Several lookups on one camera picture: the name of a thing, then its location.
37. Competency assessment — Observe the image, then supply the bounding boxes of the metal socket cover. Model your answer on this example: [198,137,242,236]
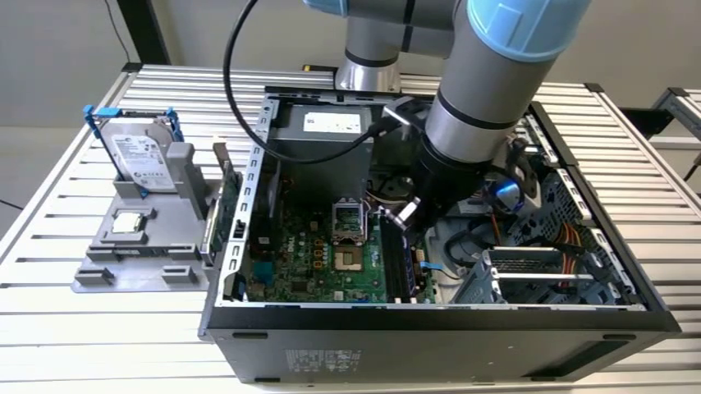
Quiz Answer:
[331,199,367,243]

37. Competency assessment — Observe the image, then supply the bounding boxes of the grey power supply unit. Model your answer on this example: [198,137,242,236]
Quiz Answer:
[267,104,377,206]

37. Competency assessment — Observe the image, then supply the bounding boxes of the CPU socket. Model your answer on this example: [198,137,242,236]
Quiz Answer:
[332,241,367,275]

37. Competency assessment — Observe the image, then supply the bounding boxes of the metal disk bay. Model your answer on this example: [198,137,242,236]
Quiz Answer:
[454,245,598,307]

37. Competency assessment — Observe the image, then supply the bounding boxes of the black case fan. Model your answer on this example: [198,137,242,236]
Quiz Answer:
[256,162,286,222]

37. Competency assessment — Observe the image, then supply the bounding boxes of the green motherboard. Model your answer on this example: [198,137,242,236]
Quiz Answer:
[246,207,439,305]

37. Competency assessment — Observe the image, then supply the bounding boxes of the teal port block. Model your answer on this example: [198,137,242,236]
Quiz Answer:
[251,262,275,286]

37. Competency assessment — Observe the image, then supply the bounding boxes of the green graphics card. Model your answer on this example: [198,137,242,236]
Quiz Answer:
[199,137,246,268]

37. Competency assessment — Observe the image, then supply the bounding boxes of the black open PC case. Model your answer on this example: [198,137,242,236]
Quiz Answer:
[196,84,684,387]

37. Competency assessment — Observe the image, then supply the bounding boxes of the neighbouring metal slat table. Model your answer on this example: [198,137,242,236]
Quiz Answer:
[649,85,701,181]

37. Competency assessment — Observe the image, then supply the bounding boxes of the grey parts rack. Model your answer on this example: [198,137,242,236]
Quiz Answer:
[69,143,220,295]

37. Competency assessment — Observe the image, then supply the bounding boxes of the hard disk in blue carrier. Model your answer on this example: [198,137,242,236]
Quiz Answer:
[83,105,186,200]

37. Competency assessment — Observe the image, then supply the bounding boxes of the silver CPU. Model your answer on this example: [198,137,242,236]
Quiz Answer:
[111,213,144,235]

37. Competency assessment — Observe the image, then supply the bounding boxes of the pale power supply wires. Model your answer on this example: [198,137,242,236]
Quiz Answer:
[365,180,418,206]

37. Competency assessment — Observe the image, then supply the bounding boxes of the thin wire locking lever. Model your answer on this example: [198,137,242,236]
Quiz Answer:
[363,204,385,231]

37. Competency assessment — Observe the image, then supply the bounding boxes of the black data cable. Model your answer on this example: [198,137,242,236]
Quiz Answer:
[442,229,483,280]

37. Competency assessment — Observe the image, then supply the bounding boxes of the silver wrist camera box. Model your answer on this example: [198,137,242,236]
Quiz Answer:
[381,96,431,139]

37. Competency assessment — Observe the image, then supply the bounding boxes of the red yellow wire bundle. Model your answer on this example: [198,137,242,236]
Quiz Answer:
[551,223,585,280]

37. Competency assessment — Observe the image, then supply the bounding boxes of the thick black camera cable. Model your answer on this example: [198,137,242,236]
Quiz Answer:
[222,0,395,165]

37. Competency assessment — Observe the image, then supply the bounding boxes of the black vertical frame post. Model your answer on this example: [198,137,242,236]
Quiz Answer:
[118,0,171,66]

